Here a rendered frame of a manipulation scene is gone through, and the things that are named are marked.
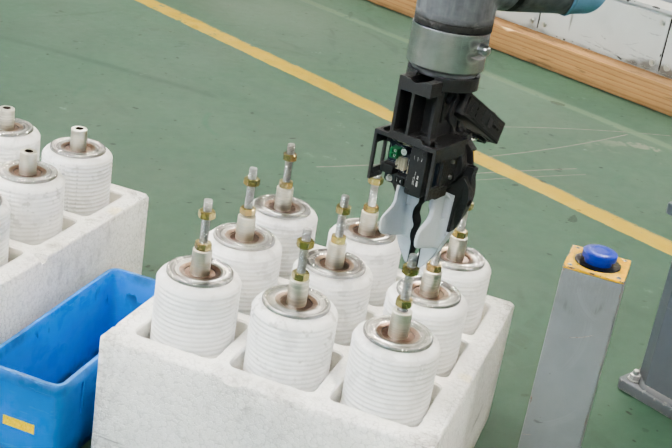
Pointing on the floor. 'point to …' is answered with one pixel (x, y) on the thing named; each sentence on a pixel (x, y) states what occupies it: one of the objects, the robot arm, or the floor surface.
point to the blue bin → (63, 363)
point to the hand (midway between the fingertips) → (419, 250)
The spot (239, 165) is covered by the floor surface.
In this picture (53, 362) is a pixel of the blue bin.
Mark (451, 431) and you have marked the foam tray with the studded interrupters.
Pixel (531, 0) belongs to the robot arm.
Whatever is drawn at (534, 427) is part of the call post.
